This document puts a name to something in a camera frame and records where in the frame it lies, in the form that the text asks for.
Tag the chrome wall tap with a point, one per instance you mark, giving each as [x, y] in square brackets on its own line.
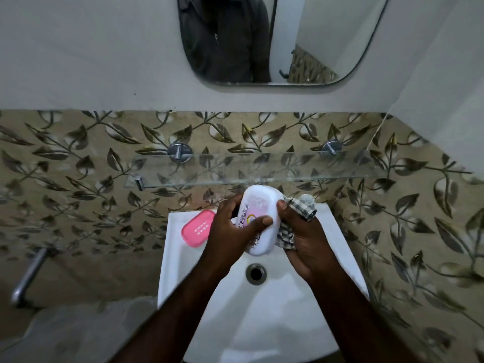
[28, 277]

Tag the white sink basin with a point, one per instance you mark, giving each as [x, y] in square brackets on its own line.
[272, 321]

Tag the person's right hand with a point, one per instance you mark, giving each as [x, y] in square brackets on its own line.
[314, 245]

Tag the person's right forearm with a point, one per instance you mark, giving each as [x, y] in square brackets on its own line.
[359, 325]

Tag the rounded wall mirror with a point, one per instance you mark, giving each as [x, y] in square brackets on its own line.
[332, 33]

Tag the person's left hand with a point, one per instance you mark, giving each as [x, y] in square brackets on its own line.
[227, 245]

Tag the pink soap dish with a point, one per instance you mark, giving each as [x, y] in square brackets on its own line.
[197, 228]

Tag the person's left forearm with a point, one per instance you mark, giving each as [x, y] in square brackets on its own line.
[174, 325]

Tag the glass shelf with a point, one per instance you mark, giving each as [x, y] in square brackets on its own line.
[261, 168]

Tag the metal sink drain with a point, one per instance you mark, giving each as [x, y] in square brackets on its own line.
[256, 274]

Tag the white soap dish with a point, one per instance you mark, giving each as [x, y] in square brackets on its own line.
[261, 202]

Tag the checkered cleaning cloth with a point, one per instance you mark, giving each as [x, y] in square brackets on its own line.
[302, 206]

